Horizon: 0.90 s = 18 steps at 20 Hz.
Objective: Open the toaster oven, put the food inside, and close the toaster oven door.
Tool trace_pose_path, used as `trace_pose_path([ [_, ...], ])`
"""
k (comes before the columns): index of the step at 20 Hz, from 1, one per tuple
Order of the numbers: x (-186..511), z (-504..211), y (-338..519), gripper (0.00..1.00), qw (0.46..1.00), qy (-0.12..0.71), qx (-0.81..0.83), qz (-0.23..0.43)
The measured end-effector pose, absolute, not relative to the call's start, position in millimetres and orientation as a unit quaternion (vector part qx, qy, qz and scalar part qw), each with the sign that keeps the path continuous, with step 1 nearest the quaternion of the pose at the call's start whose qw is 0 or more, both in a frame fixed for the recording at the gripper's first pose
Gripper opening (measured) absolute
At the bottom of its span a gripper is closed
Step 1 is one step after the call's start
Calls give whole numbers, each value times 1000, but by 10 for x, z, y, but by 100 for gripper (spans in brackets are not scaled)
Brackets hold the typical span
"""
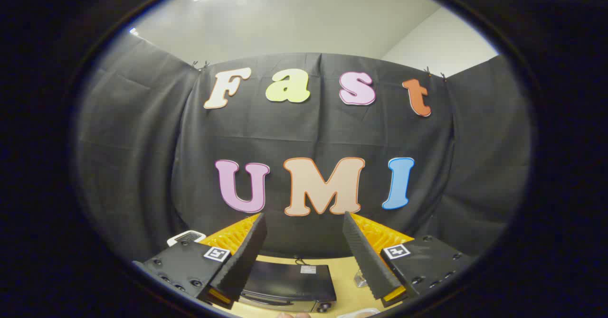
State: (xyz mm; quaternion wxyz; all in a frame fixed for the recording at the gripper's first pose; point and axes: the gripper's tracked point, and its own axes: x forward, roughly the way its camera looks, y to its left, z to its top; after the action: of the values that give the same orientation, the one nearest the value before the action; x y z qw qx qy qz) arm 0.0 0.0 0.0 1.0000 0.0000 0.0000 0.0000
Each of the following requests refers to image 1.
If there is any white bread toaster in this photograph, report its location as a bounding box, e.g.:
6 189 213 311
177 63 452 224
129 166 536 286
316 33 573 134
166 230 207 247

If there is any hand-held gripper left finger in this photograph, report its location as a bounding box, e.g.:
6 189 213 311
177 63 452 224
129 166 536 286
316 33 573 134
132 213 268 310

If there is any black toaster oven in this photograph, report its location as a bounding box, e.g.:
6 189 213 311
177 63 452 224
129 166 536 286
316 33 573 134
237 260 338 314

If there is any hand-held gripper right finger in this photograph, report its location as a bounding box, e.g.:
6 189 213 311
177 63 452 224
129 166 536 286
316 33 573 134
342 211 476 309

